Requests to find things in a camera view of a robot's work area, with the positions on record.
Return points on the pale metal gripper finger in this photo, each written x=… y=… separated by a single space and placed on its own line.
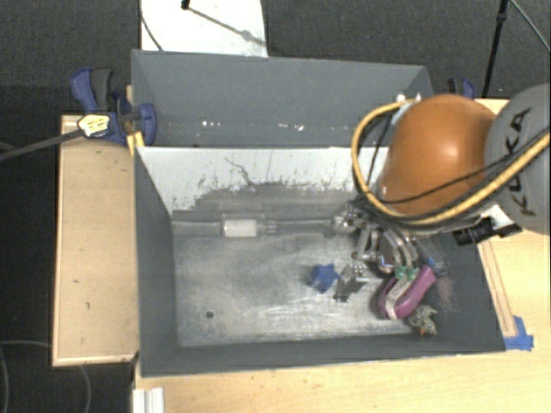
x=347 y=291
x=358 y=273

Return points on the blue toy piece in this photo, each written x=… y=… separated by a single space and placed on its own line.
x=323 y=276

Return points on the purple and white packet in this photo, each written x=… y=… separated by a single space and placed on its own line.
x=409 y=295

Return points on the brown toy animal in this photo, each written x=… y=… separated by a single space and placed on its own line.
x=424 y=320

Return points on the grey metal bin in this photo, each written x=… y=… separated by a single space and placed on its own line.
x=241 y=273

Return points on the clear glass jar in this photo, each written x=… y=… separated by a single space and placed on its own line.
x=241 y=226

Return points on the pale wood board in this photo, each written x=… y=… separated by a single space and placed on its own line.
x=97 y=248

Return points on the black cylinder on white bracket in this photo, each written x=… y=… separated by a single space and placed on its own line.
x=482 y=231

